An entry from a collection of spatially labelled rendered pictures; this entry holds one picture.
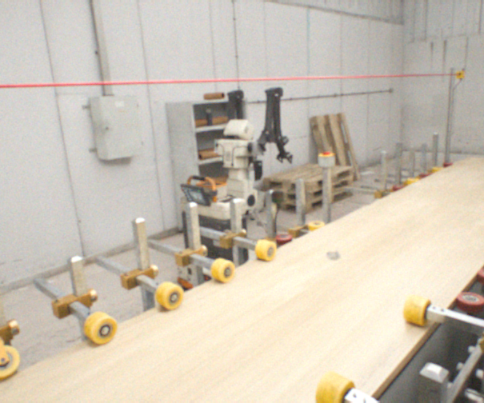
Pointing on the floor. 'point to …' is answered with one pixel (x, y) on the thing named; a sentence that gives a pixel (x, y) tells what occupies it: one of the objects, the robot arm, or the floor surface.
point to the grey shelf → (181, 122)
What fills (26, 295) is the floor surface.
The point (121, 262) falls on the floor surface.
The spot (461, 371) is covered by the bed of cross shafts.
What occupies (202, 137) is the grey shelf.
